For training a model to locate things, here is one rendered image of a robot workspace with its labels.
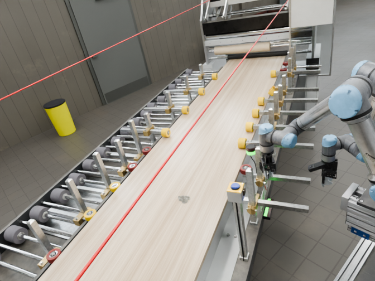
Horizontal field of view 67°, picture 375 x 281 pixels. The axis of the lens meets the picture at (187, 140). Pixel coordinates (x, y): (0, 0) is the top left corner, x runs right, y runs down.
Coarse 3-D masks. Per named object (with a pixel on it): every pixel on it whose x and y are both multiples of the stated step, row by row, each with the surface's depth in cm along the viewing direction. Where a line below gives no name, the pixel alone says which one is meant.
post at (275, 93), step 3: (273, 93) 231; (276, 93) 230; (273, 96) 232; (276, 96) 231; (273, 99) 234; (276, 99) 233; (276, 102) 234; (276, 105) 235; (276, 108) 237; (276, 111) 238; (276, 120) 243; (279, 123) 247
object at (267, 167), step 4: (272, 152) 153; (264, 156) 157; (268, 156) 151; (260, 160) 161; (264, 160) 158; (268, 160) 153; (272, 160) 157; (264, 164) 155; (268, 164) 154; (272, 164) 154; (264, 168) 158; (268, 168) 157; (272, 168) 156
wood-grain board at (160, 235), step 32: (256, 64) 381; (224, 96) 308; (256, 96) 292; (224, 128) 248; (160, 160) 224; (192, 160) 215; (224, 160) 207; (128, 192) 196; (160, 192) 190; (192, 192) 184; (224, 192) 178; (96, 224) 175; (128, 224) 170; (160, 224) 165; (192, 224) 160; (64, 256) 158; (128, 256) 150; (160, 256) 146; (192, 256) 142
